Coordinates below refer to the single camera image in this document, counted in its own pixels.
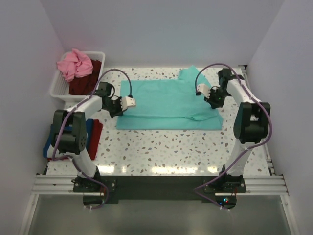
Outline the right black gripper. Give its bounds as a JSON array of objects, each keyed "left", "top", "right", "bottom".
[{"left": 204, "top": 88, "right": 230, "bottom": 109}]

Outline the teal t shirt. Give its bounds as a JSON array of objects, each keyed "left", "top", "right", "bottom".
[{"left": 116, "top": 66, "right": 223, "bottom": 131}]

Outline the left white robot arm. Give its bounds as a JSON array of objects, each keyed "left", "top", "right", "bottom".
[{"left": 50, "top": 82, "right": 135, "bottom": 192}]

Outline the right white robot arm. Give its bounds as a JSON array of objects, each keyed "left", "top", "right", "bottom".
[{"left": 204, "top": 69, "right": 270, "bottom": 177}]

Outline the folded red t shirt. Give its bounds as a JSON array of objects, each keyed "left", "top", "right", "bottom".
[{"left": 49, "top": 119, "right": 103, "bottom": 161}]

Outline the folded blue printed t shirt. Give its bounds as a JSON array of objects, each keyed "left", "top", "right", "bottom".
[{"left": 43, "top": 119, "right": 93, "bottom": 160}]

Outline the dark red t shirt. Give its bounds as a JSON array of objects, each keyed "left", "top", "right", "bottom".
[{"left": 69, "top": 60, "right": 102, "bottom": 95}]

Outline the white plastic laundry basket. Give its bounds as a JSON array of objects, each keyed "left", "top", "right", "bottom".
[{"left": 49, "top": 51, "right": 106, "bottom": 102}]

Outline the pink t shirt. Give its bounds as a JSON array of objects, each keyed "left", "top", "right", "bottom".
[{"left": 57, "top": 48, "right": 93, "bottom": 83}]

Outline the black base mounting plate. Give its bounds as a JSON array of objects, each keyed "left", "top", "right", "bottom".
[{"left": 71, "top": 175, "right": 247, "bottom": 209}]

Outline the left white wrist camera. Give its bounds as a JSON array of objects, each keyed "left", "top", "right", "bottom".
[{"left": 120, "top": 96, "right": 136, "bottom": 110}]

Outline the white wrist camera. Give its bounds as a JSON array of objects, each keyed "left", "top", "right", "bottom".
[
  {"left": 196, "top": 84, "right": 211, "bottom": 99},
  {"left": 120, "top": 96, "right": 136, "bottom": 110}
]

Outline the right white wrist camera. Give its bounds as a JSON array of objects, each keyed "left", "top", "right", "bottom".
[{"left": 196, "top": 84, "right": 211, "bottom": 99}]

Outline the aluminium frame rail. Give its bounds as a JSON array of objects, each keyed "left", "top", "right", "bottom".
[{"left": 32, "top": 64, "right": 295, "bottom": 235}]

